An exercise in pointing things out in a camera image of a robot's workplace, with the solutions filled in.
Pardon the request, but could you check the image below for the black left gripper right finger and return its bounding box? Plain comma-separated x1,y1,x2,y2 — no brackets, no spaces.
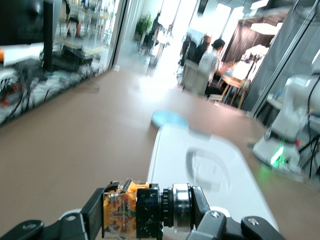
187,185,287,240

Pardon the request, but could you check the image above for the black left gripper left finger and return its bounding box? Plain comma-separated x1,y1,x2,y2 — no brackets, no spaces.
0,187,106,240

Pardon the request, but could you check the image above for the orange push-button switch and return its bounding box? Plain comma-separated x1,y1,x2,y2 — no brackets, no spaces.
100,178,199,240

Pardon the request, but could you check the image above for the white lidded storage box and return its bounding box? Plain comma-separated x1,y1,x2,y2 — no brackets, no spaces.
146,123,280,234

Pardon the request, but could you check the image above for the light blue round plate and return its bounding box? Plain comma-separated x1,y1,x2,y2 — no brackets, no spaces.
150,108,190,131

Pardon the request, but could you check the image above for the wooden desk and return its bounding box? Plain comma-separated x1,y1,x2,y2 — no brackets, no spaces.
219,73,252,110

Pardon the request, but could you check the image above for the white office chair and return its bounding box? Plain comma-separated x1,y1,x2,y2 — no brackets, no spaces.
180,61,210,96

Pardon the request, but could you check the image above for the seated person in white shirt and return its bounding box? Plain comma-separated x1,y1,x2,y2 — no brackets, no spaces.
197,38,227,97

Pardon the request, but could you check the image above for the green potted plant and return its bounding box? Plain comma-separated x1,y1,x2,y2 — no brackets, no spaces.
135,14,154,42

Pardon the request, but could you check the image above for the black computer monitor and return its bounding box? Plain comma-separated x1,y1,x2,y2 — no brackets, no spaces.
0,0,54,72

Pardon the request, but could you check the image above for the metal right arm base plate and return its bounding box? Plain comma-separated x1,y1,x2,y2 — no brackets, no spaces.
246,142,310,182

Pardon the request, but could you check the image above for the tangled cable pile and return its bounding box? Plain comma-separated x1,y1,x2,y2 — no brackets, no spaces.
0,58,51,126

